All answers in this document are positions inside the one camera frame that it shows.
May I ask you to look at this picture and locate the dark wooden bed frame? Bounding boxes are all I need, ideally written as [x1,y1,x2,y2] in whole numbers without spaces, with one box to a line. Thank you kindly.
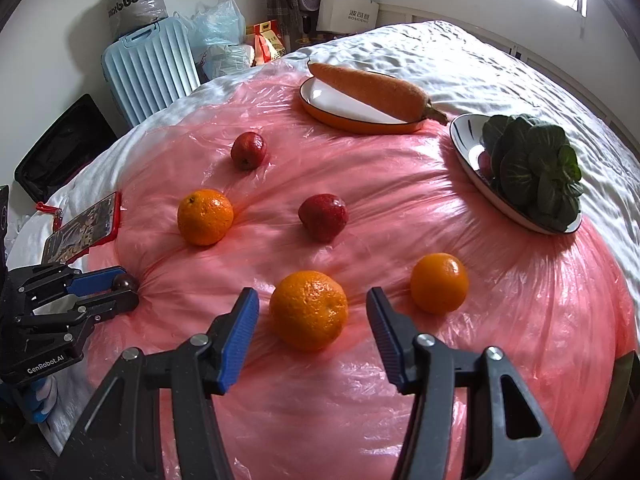
[607,347,640,461]

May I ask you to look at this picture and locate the carrot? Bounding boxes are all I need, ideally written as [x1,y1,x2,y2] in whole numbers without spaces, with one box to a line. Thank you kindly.
[307,61,449,126]

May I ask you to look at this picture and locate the grey drawstring bag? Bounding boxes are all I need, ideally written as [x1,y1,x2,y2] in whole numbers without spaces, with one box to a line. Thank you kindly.
[105,0,169,41]

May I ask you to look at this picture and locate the green leafy vegetable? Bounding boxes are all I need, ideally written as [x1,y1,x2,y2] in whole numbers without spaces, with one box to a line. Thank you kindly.
[481,114,585,233]

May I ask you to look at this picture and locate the red gift box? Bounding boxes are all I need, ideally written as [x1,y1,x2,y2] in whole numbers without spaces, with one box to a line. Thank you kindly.
[245,20,287,63]

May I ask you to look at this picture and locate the smartphone in red case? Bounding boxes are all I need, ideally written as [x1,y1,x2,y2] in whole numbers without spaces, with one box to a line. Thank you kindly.
[36,191,122,265]

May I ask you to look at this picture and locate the dark red plum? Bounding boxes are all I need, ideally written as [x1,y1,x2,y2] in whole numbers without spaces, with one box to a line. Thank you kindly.
[230,131,268,171]

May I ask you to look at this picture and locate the pink plastic sheet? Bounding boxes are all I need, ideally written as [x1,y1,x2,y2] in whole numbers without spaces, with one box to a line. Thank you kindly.
[82,57,631,480]

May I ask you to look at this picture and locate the large orange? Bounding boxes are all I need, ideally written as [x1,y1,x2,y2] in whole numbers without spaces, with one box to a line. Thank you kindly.
[269,270,349,352]

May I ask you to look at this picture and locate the red strawberry centre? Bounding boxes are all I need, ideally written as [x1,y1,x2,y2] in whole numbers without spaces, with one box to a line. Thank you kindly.
[298,193,349,243]

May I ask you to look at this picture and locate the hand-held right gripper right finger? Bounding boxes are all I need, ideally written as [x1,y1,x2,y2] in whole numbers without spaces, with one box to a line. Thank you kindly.
[366,287,576,480]

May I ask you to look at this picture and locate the person's left hand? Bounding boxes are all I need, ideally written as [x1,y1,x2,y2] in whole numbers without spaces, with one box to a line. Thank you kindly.
[20,375,58,423]

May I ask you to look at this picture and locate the orange oval plate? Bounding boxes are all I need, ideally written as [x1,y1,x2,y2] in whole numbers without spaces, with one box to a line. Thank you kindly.
[299,75,428,135]

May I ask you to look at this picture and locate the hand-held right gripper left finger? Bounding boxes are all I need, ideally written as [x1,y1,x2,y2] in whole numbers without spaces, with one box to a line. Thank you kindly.
[52,287,261,480]

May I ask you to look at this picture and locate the white cardboard box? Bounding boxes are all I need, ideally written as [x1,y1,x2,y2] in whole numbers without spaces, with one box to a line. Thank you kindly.
[318,0,380,36]

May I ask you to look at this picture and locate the black suitcase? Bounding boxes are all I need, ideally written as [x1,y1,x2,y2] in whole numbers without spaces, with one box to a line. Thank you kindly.
[14,93,119,204]

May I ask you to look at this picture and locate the white bedsheet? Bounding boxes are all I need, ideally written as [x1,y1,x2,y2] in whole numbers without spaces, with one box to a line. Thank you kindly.
[5,20,640,441]

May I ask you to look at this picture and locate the translucent plastic bag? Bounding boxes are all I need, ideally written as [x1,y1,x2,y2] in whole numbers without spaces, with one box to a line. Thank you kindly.
[174,0,253,81]

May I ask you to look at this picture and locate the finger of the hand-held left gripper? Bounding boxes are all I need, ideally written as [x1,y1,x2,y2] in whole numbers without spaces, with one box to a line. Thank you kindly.
[15,291,141,333]
[15,265,126,300]

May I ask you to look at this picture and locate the light blue suitcase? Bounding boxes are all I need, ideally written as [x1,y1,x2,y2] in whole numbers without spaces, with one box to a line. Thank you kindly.
[101,16,201,130]

